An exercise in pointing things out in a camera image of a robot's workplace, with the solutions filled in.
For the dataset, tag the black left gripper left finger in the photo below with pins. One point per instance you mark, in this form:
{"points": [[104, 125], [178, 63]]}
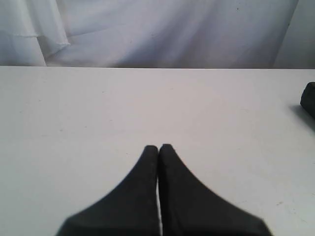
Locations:
{"points": [[130, 209]]}

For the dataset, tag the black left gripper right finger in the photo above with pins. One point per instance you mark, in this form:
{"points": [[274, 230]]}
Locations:
{"points": [[189, 208]]}

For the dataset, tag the black plastic tool case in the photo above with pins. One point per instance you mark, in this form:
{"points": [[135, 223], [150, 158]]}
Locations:
{"points": [[308, 98]]}

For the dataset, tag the white backdrop curtain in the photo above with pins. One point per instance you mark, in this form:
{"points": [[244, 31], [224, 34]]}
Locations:
{"points": [[158, 33]]}

